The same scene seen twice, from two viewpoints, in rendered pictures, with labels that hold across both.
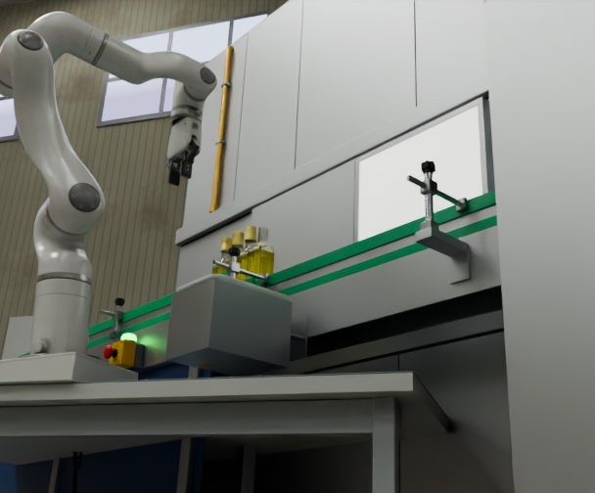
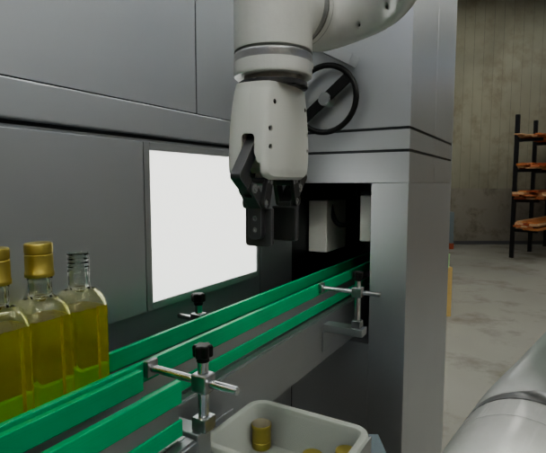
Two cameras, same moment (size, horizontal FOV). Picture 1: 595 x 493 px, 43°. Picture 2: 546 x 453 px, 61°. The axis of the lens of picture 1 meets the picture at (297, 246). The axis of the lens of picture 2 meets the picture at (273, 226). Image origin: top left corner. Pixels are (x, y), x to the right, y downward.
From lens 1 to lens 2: 230 cm
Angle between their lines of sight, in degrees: 110
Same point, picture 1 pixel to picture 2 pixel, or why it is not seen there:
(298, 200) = (30, 161)
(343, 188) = (127, 181)
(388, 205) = (185, 231)
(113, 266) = not seen: outside the picture
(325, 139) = (57, 47)
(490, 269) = (335, 339)
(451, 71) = (226, 94)
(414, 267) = (306, 340)
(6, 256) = not seen: outside the picture
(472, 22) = not seen: hidden behind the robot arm
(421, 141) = (216, 166)
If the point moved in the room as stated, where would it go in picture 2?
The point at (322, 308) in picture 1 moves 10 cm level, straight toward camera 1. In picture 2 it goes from (245, 394) to (292, 387)
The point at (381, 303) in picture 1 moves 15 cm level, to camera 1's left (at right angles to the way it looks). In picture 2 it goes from (289, 375) to (316, 404)
